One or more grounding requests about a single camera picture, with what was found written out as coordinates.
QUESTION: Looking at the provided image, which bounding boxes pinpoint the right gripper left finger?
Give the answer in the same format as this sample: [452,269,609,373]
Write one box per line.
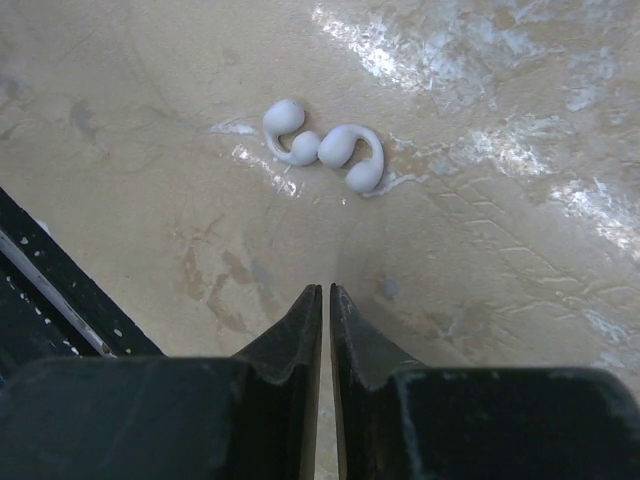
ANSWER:
[1,285,322,479]

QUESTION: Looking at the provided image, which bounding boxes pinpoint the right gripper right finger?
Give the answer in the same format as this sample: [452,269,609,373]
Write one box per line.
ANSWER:
[329,285,639,479]

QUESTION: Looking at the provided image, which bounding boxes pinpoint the white earbud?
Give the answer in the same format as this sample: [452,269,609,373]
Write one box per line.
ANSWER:
[262,98,321,167]
[317,123,386,194]

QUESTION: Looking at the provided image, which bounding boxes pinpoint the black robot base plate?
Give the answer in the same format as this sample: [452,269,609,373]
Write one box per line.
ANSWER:
[1,191,162,375]

